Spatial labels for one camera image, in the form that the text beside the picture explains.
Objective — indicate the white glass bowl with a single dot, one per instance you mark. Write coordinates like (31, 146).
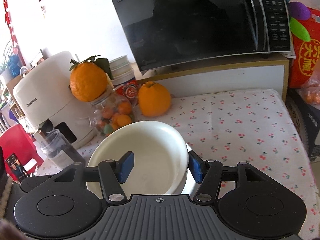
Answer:
(187, 185)

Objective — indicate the red hanging decoration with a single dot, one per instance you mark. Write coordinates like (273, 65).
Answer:
(9, 23)

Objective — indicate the white air fryer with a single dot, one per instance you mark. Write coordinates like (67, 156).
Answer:
(47, 102)

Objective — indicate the orange on jar top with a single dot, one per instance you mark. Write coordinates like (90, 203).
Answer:
(90, 78)

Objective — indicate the large orange on table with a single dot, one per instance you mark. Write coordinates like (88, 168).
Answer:
(153, 99)

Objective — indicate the black microwave oven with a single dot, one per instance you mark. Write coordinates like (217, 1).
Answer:
(163, 33)

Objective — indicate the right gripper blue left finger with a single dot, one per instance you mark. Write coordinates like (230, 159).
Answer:
(114, 173)

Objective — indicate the red plastic stool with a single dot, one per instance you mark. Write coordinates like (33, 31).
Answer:
(19, 152)

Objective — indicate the red round tin can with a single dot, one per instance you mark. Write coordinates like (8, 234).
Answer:
(129, 90)

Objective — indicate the black white cardboard box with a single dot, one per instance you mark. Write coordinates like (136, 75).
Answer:
(306, 120)

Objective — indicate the white wooden microwave stand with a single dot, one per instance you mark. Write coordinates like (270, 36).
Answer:
(223, 74)

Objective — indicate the stack of white paper bowls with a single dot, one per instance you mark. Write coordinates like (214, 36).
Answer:
(121, 70)

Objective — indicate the plastic bag of tangerines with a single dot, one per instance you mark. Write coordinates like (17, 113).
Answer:
(310, 90)

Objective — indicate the cream bowl front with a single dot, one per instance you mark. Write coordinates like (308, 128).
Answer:
(160, 152)

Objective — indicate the glass jar of tangerines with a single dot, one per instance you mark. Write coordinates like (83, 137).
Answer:
(110, 112)

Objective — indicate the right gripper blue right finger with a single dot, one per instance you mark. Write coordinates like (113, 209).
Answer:
(208, 175)

